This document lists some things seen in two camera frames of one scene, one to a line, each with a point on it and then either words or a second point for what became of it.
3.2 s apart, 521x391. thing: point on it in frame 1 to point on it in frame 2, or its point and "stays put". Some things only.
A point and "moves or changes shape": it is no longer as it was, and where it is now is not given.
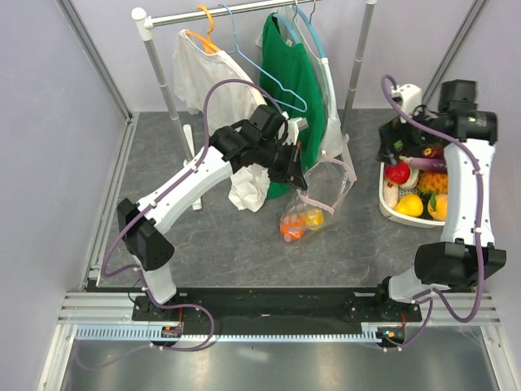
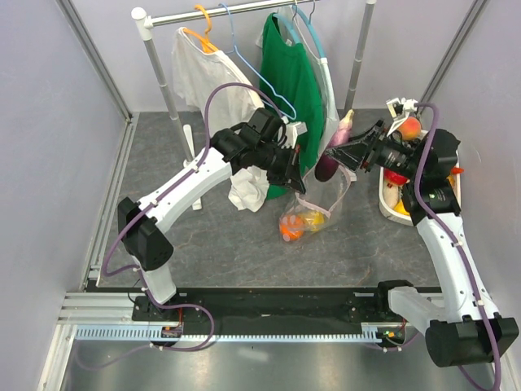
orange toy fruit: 292,227 stays put
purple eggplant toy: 425,164 moves or changes shape
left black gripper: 292,173 stays put
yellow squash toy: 314,219 stays put
